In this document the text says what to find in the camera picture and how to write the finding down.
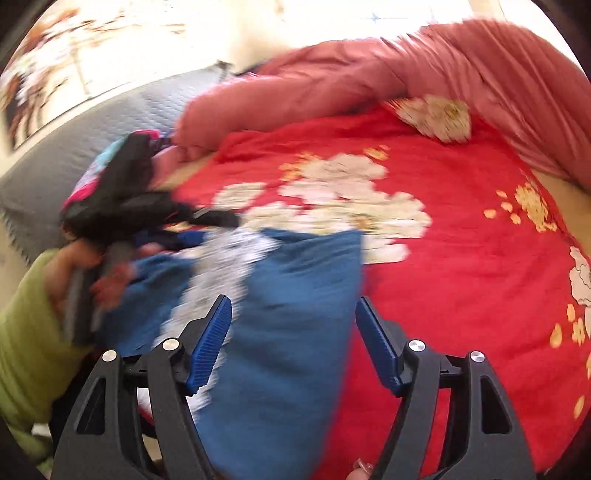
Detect window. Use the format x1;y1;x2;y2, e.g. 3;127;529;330
286;0;476;47

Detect grey quilted headboard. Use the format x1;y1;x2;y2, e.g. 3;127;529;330
0;65;232;266

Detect person's right hand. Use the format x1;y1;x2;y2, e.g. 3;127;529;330
346;458;376;480

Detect red floral blanket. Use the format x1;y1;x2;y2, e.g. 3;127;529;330
173;104;591;480

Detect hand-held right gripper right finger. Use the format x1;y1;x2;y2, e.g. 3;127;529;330
355;296;536;480

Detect pink quilt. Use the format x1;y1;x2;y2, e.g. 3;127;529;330
178;21;591;190

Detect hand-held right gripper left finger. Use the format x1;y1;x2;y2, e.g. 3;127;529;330
51;295;233;480

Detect pale pink pillow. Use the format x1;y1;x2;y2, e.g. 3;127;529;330
150;144;218;190

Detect person's left hand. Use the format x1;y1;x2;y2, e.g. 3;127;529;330
44;237;164;321

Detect blossom branch wall panel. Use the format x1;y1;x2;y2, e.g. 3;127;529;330
0;0;195;151

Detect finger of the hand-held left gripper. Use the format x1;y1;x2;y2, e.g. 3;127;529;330
191;209;242;229
134;228;208;252

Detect colourful floral pillow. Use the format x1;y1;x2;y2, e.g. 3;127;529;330
62;130;176;217

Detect blue pants with white lace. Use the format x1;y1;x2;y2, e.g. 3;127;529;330
99;228;365;480

